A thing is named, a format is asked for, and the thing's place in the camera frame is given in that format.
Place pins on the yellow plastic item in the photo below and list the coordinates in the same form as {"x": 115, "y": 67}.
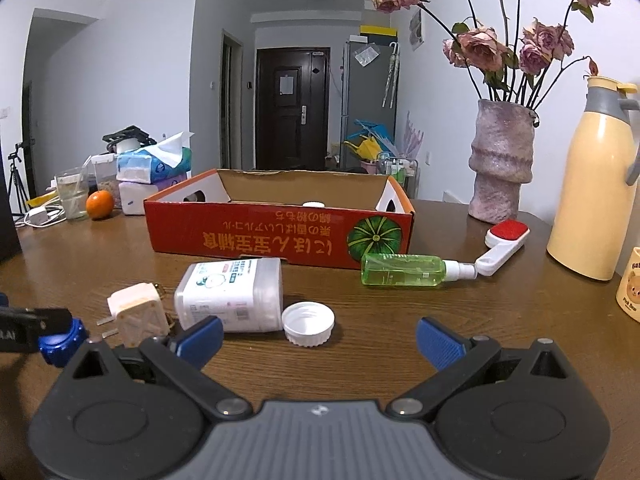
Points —
{"x": 365, "y": 149}

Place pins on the clear drinking glass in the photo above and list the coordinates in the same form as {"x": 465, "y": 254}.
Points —
{"x": 72, "y": 205}

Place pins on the yellow bear mug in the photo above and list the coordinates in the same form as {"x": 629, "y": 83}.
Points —
{"x": 630, "y": 285}

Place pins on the dark wooden entrance door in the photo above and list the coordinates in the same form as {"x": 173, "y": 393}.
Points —
{"x": 290, "y": 130}

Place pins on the metal trolley rack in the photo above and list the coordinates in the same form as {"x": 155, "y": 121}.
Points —
{"x": 400, "y": 172}

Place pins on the red and white lint brush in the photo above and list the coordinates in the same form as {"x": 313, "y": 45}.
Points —
{"x": 505, "y": 232}

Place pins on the beige power adapter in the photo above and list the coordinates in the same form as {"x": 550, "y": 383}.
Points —
{"x": 135, "y": 315}

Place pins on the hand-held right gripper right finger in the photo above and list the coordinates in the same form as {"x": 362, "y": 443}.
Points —
{"x": 440, "y": 345}

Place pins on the white tissue pack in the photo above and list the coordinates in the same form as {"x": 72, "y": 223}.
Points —
{"x": 132, "y": 197}

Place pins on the clear plastic container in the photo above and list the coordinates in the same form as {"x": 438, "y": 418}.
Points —
{"x": 105, "y": 175}

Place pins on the yellow packet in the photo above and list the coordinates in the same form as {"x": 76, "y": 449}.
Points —
{"x": 40, "y": 199}

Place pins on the yellow thermos jug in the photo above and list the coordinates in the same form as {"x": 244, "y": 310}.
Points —
{"x": 590, "y": 200}

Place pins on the large white screw cap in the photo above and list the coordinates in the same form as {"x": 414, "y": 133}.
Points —
{"x": 320, "y": 336}

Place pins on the black folded holder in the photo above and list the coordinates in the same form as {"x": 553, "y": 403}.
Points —
{"x": 130, "y": 132}

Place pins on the clear plastic pouch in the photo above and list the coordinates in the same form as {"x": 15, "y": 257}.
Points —
{"x": 366, "y": 55}

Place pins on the wall poster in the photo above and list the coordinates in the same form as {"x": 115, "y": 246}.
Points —
{"x": 416, "y": 30}

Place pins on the blue tissue pack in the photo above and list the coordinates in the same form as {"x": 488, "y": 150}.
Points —
{"x": 150, "y": 165}

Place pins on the orange fruit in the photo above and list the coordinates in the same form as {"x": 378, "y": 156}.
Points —
{"x": 100, "y": 205}

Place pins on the blue plastic item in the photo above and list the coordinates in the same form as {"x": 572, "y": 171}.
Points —
{"x": 370, "y": 127}

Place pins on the white paper notice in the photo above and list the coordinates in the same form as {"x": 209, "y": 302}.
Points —
{"x": 286, "y": 83}

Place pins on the black paper bag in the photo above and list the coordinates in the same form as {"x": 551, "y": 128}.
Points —
{"x": 7, "y": 210}

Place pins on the blue bottle cap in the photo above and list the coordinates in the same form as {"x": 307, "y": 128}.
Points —
{"x": 62, "y": 349}

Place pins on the white roll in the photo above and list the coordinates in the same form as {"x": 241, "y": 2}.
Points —
{"x": 126, "y": 145}

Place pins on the yellow and black box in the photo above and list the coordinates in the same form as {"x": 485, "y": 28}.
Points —
{"x": 378, "y": 31}

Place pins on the pink ceramic vase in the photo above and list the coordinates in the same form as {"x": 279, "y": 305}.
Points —
{"x": 500, "y": 160}

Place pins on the pink plastic bucket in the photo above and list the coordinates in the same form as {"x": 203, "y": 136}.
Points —
{"x": 368, "y": 166}

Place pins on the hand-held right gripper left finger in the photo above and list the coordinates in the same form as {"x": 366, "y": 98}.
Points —
{"x": 200, "y": 342}

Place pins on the bunch of dried pink roses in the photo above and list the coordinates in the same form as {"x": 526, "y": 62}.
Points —
{"x": 480, "y": 45}

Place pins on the green spray bottle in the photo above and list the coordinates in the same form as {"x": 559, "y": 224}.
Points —
{"x": 400, "y": 270}

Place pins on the black tripod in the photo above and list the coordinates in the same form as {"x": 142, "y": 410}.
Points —
{"x": 17, "y": 185}

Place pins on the large white pill bottle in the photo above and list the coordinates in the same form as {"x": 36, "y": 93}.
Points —
{"x": 225, "y": 290}

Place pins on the dark side door frame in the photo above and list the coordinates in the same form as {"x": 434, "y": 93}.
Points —
{"x": 231, "y": 110}

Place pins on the red cardboard box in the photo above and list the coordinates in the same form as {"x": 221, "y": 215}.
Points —
{"x": 250, "y": 240}

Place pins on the grey refrigerator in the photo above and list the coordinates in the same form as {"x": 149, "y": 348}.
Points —
{"x": 360, "y": 100}

